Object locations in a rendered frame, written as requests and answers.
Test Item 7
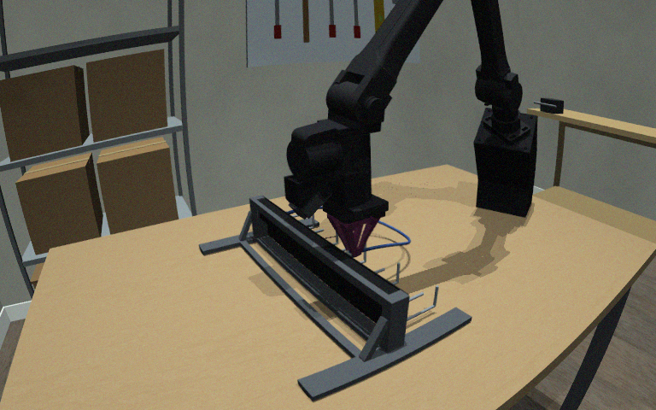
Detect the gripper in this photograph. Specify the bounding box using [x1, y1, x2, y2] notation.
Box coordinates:
[323, 165, 389, 257]

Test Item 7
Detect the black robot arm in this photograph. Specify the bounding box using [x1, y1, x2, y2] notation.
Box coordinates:
[284, 0, 530, 219]

